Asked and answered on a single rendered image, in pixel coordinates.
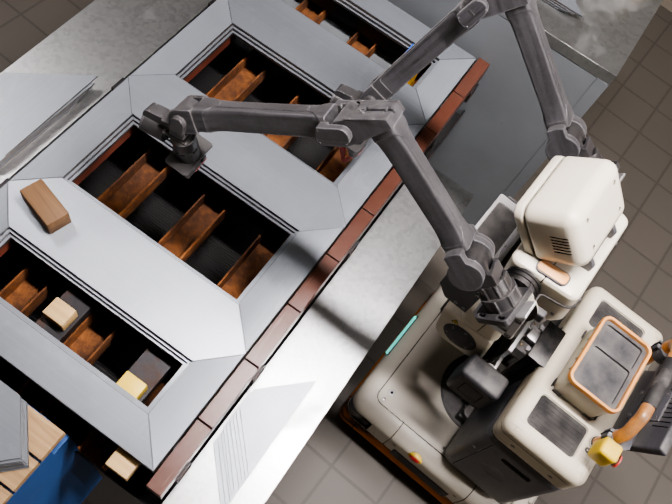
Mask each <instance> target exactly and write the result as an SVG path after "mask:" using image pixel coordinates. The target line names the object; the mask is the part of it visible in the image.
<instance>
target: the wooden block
mask: <svg viewBox="0 0 672 504"><path fill-rule="evenodd" d="M20 193H21V196H22V198H23V200H24V202H25V203H26V204H27V206H28V207H29V208H30V209H31V211H32V212H33V213H34V214H35V216H36V217H37V218H38V220H39V221H40V222H41V223H42V225H43V226H44V227H45V229H46V230H47V231H48V232H49V234H52V233H54V232H55V231H57V230H59V229H61V228H62V227H64V226H66V225H67V224H69V223H71V218H70V215H69V212H68V211H67V210H66V209H65V207H64V206H63V205H62V204H61V202H60V201H59V200H58V199H57V197H56V196H55V195H54V194H53V192H52V191H51V190H50V189H49V187H48V186H47V185H46V183H45V182H44V181H43V180H42V179H39V180H37V181H36V182H34V183H32V184H30V185H28V186H26V187H25V188H23V189H21V190H20Z"/></svg>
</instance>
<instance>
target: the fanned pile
mask: <svg viewBox="0 0 672 504"><path fill-rule="evenodd" d="M315 382H316V381H309V382H302V383H295V384H288V385H280V386H273V387H266V388H259V389H253V391H252V392H250V393H249V394H248V395H247V396H246V398H245V399H244V400H243V402H242V403H241V404H240V406H239V407H238V408H237V410H236V411H235V412H234V414H233V415H232V416H231V418H230V419H229V420H228V421H227V423H226V425H225V426H224V427H223V431H222V432H221V433H220V434H219V436H218V437H217V438H216V440H215V441H214V442H213V445H214V454H215V463H216V472H217V480H218V489H219V498H220V504H229V503H231V501H232V500H233V498H234V497H235V495H236V494H237V493H238V491H239V490H240V488H241V487H242V485H243V484H244V483H245V481H246V480H247V478H248V477H249V475H250V474H251V472H252V471H253V470H254V468H255V467H256V465H257V464H258V462H259V461H260V460H261V458H262V457H263V455H264V454H265V452H266V451H267V449H268V448H269V447H270V445H271V444H272V442H273V441H274V439H275V438H276V437H277V435H278V434H279V432H280V431H281V430H282V428H283V427H284V426H285V424H286V423H287V421H288V420H289V419H290V417H291V416H292V414H293V413H294V412H295V410H296V409H297V407H298V406H299V405H300V403H301V402H302V401H303V399H304V398H305V396H306V395H307V394H308V392H309V391H310V389H311V388H312V387H313V385H314V384H315Z"/></svg>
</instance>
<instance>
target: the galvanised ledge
mask: <svg viewBox="0 0 672 504"><path fill-rule="evenodd" d="M432 168H433V167H432ZM433 170H434V171H435V173H436V175H437V176H438V178H439V179H440V181H441V183H442V184H443V186H444V188H445V189H446V191H447V192H448V194H449V196H450V197H451V199H452V201H453V202H454V204H455V206H456V207H457V209H458V210H459V212H460V214H462V213H463V211H464V210H465V208H466V207H467V205H468V204H469V203H470V201H471V200H472V198H473V197H474V195H473V194H471V193H470V192H468V191H467V190H465V189H464V188H463V187H461V186H460V185H458V184H457V183H455V182H454V181H452V180H451V179H449V178H448V177H446V176H445V175H443V174H442V173H440V172H439V171H437V170H436V169H434V168H433ZM440 245H441V244H440V241H439V239H438V237H437V235H436V233H435V232H434V230H433V228H432V227H431V225H430V223H429V222H428V220H427V219H426V217H425V216H424V214H423V213H422V211H421V209H420V208H419V206H418V205H417V203H416V202H415V200H414V198H413V197H412V195H411V194H410V192H409V191H408V189H407V187H406V186H405V184H404V185H403V186H402V187H401V189H400V190H399V191H398V193H397V194H396V195H395V197H394V198H393V199H392V201H391V202H390V203H389V205H388V206H387V207H386V208H385V210H384V211H383V212H382V214H381V215H380V216H379V218H378V219H377V220H376V222H375V223H374V224H373V226H372V227H371V228H370V230H369V231H368V232H367V234H366V235H365V236H364V238H363V239H362V240H361V241H360V243H359V244H358V246H357V248H356V249H355V251H354V252H353V253H352V255H351V256H350V257H349V259H348V260H347V261H345V263H344V264H343V265H342V267H341V268H340V269H339V271H338V272H337V273H336V274H335V276H334V277H333V278H332V280H331V281H330V282H329V284H328V285H327V286H326V288H325V289H324V290H323V292H322V293H321V294H320V296H319V297H318V298H317V300H316V301H315V302H314V304H313V305H312V306H311V307H310V309H309V310H308V311H307V313H306V314H305V315H304V317H303V318H302V319H301V321H300V322H299V323H298V325H297V326H296V327H295V329H294V330H293V331H292V333H291V334H290V335H289V337H288V338H287V339H286V340H285V342H284V343H283V344H282V346H281V347H280V348H279V350H278V351H277V352H276V354H275V355H274V356H273V358H272V359H271V360H270V362H269V363H268V364H267V366H266V367H265V368H264V371H263V372H262V374H261V375H260V376H259V378H258V379H257V380H256V381H255V383H254V384H253V385H252V386H251V387H250V388H249V389H248V391H247V392H246V393H245V395H244V396H243V397H242V399H241V400H240V401H239V403H238V404H237V405H236V406H235V408H234V409H233V410H232V412H231V413H230V414H229V416H228V417H227V418H226V420H225V421H224V422H223V424H222V425H221V426H220V428H219V429H218V430H217V432H216V433H215V434H214V436H213V437H212V438H211V439H210V441H209V442H208V443H207V445H206V446H205V447H204V449H203V450H202V451H201V453H200V454H199V455H198V457H197V458H196V459H195V461H194V462H193V463H192V465H191V467H190V469H189V470H188V471H187V473H186V474H185V475H184V477H183V478H182V479H181V481H180V482H179V483H178V484H176V486H175V487H174V488H173V490H172V491H171V492H170V494H169V495H168V496H167V498H166V499H165V500H164V502H163V503H162V504H220V498H219V489H218V480H217V472H216V463H215V454H214V445H213V442H214V441H215V440H216V438H217V437H218V436H219V434H220V433H221V432H222V431H223V427H224V426H225V425H226V423H227V421H228V420H229V419H230V418H231V416H232V415H233V414H234V412H235V411H236V410H237V408H238V407H239V406H240V404H241V403H242V402H243V400H244V399H245V398H246V396H247V395H248V394H249V393H250V392H252V391H253V389H259V388H266V387H273V386H280V385H288V384H295V383H302V382H309V381H316V382H315V384H314V385H313V387H312V388H311V389H310V391H309V392H308V394H307V395H306V396H305V398H304V399H303V401H302V402H301V403H300V405H299V406H298V407H297V409H296V410H295V412H294V413H293V414H292V416H291V417H290V419H289V420H288V421H287V423H286V424H285V426H284V427H283V428H282V430H281V431H280V432H279V434H278V435H277V437H276V438H275V439H274V441H273V442H272V444H271V445H270V447H269V448H268V449H267V451H266V452H265V454H264V455H263V457H262V458H261V460H260V461H259V462H258V464H257V465H256V467H255V468H254V470H253V471H252V472H251V474H250V475H249V477H248V478H247V480H246V481H245V483H244V484H243V485H242V487H241V488H240V490H239V491H238V493H237V494H236V495H235V497H234V498H233V500H232V501H231V503H229V504H265V502H266V501H267V499H268V498H269V496H270V495H271V493H272V492H273V490H274V489H275V487H276V486H277V484H278V483H279V482H280V480H281V479H282V477H283V476H284V474H285V473H286V471H287V470H288V468H289V467H290V465H291V464H292V462H293V461H294V460H295V458H296V457H297V455H298V454H299V452H300V451H301V449H302V448H303V446H304V445H305V443H306V442H307V440H308V439H309V437H310V436H311V435H312V433H313V432H314V430H315V429H316V427H317V426H318V424H319V423H320V421H321V420H322V418H323V417H324V415H325V414H326V413H327V411H328V410H329V408H330V407H331V405H332V404H333V402H334V401H335V399H336V398H337V396H338V395H339V393H340V392H341V390H342V389H343V388H344V386H345V385H346V383H347V382H348V380H349V379H350V377H351V376H352V374H353V373H354V371H355V370H356V368H357V367H358V366H359V364H360V363H361V361H362V360H363V358H364V357H365V355H366V354H367V352H368V351H369V349H370V348H371V346H372V345H373V344H374V342H375V341H376V339H377V338H378V336H379V335H380V333H381V332H382V330H383V329H384V327H385V326H386V324H387V323H388V321H389V320H390V319H391V317H392V316H393V314H394V313H395V311H396V310H397V308H398V307H399V305H400V304H401V302H402V301H403V299H404V298H405V297H406V295H407V294H408V292H409V291H410V289H411V288H412V286H413V285H414V283H415V282H416V280H417V279H418V277H419V276H420V275H421V273H422V272H423V270H424V269H425V267H426V266H427V264H428V263H429V261H430V260H431V258H432V257H433V255H434V254H435V252H436V251H437V250H438V248H439V247H440Z"/></svg>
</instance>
